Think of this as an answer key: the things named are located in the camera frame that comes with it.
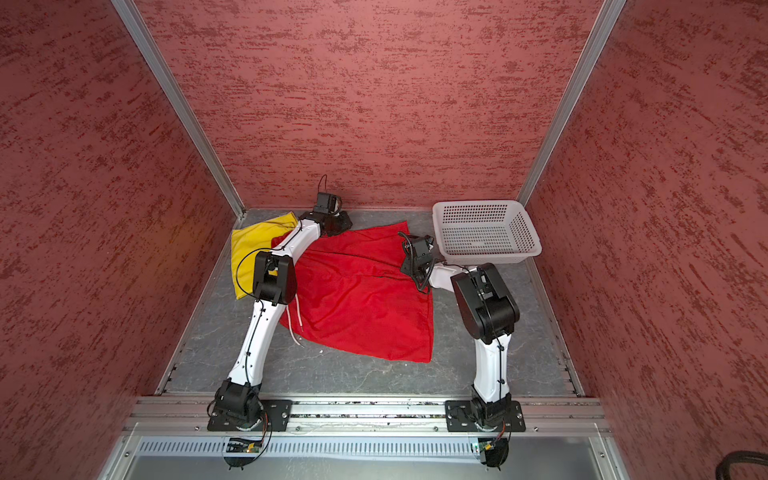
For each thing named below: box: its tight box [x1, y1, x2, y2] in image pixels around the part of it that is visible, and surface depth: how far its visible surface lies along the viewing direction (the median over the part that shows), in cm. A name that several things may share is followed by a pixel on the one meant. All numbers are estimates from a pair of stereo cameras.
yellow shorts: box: [231, 211, 299, 300], surface depth 108 cm
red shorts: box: [271, 221, 434, 363], surface depth 95 cm
